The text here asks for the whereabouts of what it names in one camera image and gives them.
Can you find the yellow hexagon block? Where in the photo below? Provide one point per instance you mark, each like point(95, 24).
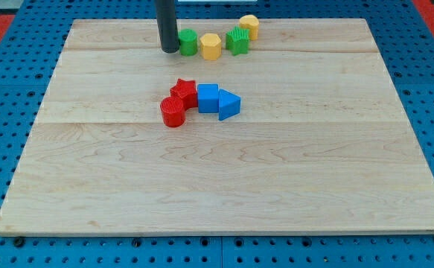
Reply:
point(210, 46)

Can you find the green cylinder block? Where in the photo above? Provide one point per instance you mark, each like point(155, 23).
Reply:
point(188, 42)

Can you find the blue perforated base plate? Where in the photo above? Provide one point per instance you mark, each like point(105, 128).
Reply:
point(29, 53)

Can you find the blue triangle block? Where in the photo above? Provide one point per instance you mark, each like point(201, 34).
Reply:
point(229, 104)

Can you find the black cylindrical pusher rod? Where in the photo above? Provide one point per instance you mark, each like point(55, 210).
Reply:
point(167, 25)

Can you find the red star block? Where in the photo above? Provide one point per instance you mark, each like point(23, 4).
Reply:
point(186, 90)

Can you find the light wooden board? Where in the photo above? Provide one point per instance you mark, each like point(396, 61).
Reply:
point(321, 146)

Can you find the green star block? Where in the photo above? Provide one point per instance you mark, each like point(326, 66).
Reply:
point(237, 41)

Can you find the red cylinder block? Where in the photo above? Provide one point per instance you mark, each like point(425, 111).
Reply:
point(173, 111)

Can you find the yellow heart block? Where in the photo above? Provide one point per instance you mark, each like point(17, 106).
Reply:
point(250, 22)

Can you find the blue cube block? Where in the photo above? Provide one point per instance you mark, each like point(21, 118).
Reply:
point(208, 98)

